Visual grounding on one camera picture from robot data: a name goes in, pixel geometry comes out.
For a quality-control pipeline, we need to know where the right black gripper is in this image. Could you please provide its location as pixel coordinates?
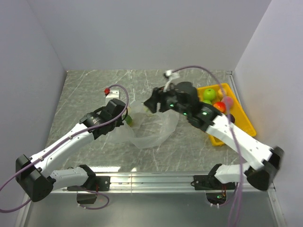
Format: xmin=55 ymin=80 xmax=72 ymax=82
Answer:
xmin=143 ymin=82 xmax=189 ymax=116

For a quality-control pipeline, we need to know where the dark green vegetable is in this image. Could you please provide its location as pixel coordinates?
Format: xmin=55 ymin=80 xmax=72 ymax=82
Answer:
xmin=125 ymin=115 xmax=133 ymax=126

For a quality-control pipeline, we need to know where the clear plastic bag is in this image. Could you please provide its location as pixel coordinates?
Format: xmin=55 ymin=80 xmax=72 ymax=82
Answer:
xmin=108 ymin=101 xmax=179 ymax=149

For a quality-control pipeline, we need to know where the green fruit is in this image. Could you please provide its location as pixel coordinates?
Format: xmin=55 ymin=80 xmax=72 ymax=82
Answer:
xmin=203 ymin=100 xmax=213 ymax=105

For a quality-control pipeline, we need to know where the red fruit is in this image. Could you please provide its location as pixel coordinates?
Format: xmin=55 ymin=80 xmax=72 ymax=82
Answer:
xmin=213 ymin=101 xmax=226 ymax=113

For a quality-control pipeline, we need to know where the dark purple fruit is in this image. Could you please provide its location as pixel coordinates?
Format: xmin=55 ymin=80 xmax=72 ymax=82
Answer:
xmin=228 ymin=114 xmax=235 ymax=123

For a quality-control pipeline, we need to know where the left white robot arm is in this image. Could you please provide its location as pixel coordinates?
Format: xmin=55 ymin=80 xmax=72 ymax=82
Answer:
xmin=16 ymin=98 xmax=127 ymax=202

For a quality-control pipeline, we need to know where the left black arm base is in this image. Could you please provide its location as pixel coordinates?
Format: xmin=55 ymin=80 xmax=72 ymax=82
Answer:
xmin=67 ymin=176 xmax=111 ymax=210

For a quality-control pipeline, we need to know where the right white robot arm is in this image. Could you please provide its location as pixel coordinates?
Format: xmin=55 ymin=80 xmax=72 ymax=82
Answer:
xmin=143 ymin=82 xmax=284 ymax=191

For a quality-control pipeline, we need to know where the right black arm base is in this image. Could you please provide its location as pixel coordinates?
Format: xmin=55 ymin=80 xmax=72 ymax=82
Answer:
xmin=190 ymin=175 xmax=238 ymax=208

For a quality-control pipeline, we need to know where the small orange fruit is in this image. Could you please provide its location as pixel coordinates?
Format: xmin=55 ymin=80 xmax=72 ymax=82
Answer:
xmin=217 ymin=88 xmax=228 ymax=100

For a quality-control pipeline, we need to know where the green apple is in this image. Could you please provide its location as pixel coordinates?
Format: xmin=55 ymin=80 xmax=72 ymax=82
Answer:
xmin=203 ymin=88 xmax=216 ymax=101

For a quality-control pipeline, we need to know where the pink peach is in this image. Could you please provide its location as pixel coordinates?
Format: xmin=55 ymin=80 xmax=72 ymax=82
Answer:
xmin=221 ymin=96 xmax=234 ymax=109

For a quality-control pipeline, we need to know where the yellow plastic tray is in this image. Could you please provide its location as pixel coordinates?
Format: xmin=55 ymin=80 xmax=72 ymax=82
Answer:
xmin=197 ymin=83 xmax=257 ymax=137

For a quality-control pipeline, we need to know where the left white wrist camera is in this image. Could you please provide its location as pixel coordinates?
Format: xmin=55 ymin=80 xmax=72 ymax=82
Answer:
xmin=104 ymin=88 xmax=120 ymax=100

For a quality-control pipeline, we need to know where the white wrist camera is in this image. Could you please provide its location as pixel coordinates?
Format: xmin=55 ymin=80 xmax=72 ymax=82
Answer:
xmin=104 ymin=88 xmax=120 ymax=100
xmin=163 ymin=70 xmax=179 ymax=92

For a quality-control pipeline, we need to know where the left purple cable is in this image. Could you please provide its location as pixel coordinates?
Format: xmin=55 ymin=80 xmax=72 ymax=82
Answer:
xmin=0 ymin=84 xmax=130 ymax=213

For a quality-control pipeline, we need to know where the purple cable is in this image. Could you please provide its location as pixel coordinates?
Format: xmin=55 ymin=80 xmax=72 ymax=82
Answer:
xmin=0 ymin=84 xmax=130 ymax=213
xmin=172 ymin=65 xmax=244 ymax=227

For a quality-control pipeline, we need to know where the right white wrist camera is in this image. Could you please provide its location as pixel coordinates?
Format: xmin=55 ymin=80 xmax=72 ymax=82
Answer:
xmin=163 ymin=70 xmax=179 ymax=92

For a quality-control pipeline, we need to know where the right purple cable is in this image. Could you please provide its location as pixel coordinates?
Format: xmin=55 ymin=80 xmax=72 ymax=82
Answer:
xmin=172 ymin=65 xmax=244 ymax=227

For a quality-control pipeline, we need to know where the aluminium rail frame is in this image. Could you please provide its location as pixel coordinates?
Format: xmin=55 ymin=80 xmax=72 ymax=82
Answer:
xmin=14 ymin=70 xmax=288 ymax=227

